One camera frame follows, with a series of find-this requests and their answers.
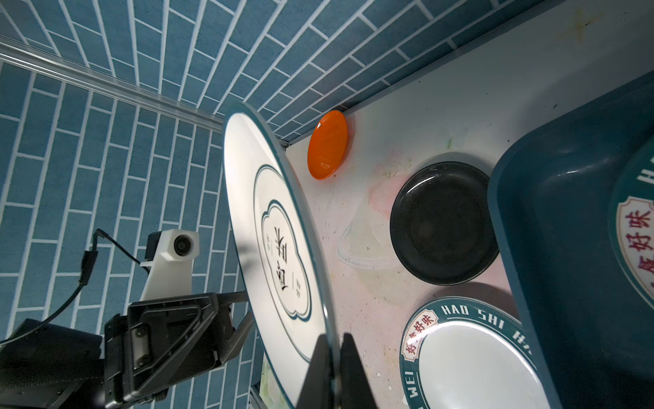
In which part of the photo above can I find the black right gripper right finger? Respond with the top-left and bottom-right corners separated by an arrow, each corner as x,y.
340,332 -> 377,409

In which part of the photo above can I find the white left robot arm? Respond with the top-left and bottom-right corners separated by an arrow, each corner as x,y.
1,291 -> 254,408

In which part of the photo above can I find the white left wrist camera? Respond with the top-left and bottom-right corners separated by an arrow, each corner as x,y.
140,229 -> 200,302

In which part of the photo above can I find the white plate cloud motif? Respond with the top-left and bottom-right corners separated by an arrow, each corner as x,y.
223,102 -> 339,406

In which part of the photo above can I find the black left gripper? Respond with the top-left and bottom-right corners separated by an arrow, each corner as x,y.
104,291 -> 255,408

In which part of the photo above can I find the orange plate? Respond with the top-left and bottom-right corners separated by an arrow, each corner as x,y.
308,111 -> 348,180

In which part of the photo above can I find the green rim plate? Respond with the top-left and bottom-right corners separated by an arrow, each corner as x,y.
608,146 -> 653,306
400,297 -> 549,408

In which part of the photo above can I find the black plate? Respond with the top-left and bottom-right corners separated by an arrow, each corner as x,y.
389,161 -> 499,286

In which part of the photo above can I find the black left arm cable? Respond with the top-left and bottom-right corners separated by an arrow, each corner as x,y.
0,228 -> 149,346

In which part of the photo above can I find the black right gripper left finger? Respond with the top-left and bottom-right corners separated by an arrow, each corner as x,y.
295,334 -> 334,409

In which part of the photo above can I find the teal plastic bin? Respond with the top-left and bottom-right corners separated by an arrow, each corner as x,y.
489,73 -> 653,408

